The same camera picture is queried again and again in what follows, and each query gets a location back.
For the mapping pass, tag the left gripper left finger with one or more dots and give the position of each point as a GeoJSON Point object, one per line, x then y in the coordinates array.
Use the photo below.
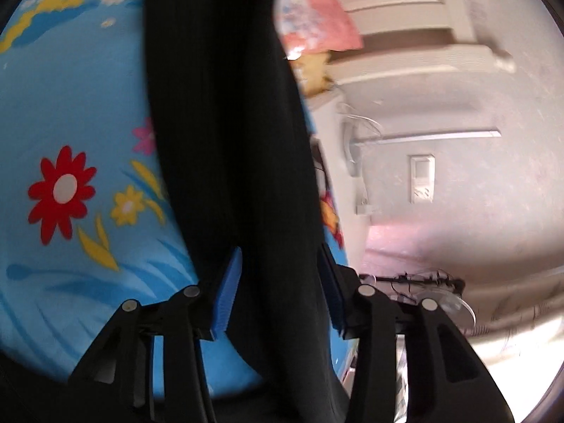
{"type": "Point", "coordinates": [114, 377]}

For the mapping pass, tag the black pants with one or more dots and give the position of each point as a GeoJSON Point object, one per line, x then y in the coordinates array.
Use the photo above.
{"type": "Point", "coordinates": [238, 171]}

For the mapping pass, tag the round grey heater fan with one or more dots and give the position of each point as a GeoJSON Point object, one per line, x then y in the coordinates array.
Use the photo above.
{"type": "Point", "coordinates": [453, 305]}

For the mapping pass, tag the blue cartoon bed sheet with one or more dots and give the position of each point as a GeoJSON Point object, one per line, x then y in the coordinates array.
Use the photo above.
{"type": "Point", "coordinates": [86, 222]}

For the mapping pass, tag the white charger adapter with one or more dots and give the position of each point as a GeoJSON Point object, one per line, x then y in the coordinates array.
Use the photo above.
{"type": "Point", "coordinates": [364, 209]}

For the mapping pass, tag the yellow pillow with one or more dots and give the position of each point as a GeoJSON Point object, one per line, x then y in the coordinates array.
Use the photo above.
{"type": "Point", "coordinates": [310, 72]}

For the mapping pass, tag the white bed headboard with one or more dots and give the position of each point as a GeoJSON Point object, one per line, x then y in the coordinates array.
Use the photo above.
{"type": "Point", "coordinates": [404, 37]}

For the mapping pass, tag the pink floral quilt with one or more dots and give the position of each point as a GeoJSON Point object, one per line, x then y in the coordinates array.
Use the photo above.
{"type": "Point", "coordinates": [308, 27]}

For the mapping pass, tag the grey wall socket panel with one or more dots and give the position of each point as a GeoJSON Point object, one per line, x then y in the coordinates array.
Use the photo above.
{"type": "Point", "coordinates": [422, 178]}

